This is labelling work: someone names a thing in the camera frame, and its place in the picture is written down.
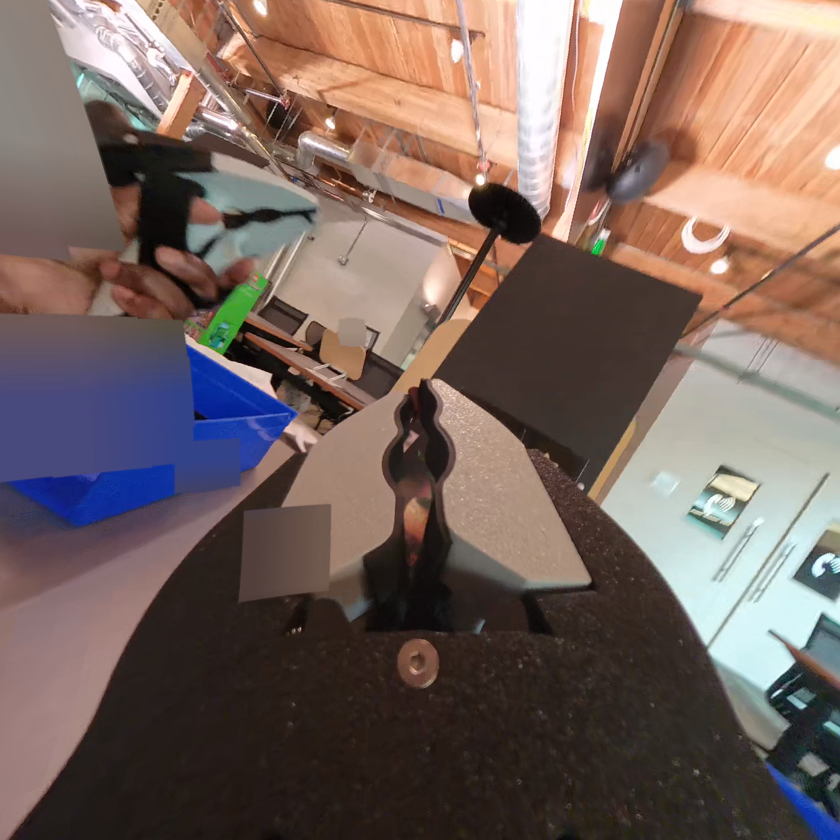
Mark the dark brick stem piece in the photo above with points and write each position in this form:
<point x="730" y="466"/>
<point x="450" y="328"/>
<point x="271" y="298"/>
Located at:
<point x="412" y="397"/>

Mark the black office chair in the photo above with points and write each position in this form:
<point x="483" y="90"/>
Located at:
<point x="285" y="315"/>

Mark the wooden office table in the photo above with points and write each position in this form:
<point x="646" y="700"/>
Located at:
<point x="328" y="387"/>

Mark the round silver air duct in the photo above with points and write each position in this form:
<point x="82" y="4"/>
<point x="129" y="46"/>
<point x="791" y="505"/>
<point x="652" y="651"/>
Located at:
<point x="544" y="98"/>

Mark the white paper sheet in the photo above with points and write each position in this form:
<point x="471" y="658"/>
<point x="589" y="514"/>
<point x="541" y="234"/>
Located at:
<point x="302" y="436"/>

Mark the black ceiling fixture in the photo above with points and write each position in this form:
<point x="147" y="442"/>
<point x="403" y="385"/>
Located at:
<point x="636" y="174"/>

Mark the blue plastic bin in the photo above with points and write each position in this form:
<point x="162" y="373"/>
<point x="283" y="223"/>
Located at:
<point x="243" y="407"/>

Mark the grey desk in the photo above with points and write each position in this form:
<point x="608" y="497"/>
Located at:
<point x="98" y="590"/>

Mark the dark wall picture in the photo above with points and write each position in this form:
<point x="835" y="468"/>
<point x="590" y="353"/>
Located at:
<point x="820" y="564"/>
<point x="722" y="502"/>

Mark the blue plastic object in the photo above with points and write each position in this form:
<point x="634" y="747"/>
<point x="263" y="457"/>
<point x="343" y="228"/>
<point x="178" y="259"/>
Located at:
<point x="814" y="814"/>

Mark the person's left hand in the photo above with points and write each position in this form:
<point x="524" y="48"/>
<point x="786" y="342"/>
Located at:
<point x="59" y="282"/>

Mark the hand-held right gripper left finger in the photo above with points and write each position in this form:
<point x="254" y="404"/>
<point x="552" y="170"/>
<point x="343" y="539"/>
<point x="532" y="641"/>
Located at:
<point x="348" y="472"/>

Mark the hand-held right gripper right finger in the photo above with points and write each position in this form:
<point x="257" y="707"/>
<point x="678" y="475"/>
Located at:
<point x="499" y="499"/>

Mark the tan chair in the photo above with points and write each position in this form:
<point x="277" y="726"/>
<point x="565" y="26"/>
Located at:
<point x="338" y="364"/>

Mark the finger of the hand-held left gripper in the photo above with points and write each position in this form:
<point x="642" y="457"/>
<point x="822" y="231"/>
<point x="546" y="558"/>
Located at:
<point x="256" y="190"/>
<point x="262" y="236"/>

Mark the rectangular silver air duct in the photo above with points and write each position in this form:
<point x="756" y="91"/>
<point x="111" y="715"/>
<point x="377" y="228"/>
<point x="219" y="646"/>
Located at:
<point x="328" y="151"/>

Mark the green toy box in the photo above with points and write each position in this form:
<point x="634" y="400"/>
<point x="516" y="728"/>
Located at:
<point x="229" y="321"/>

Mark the black floor lamp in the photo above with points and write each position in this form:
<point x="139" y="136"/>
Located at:
<point x="505" y="213"/>

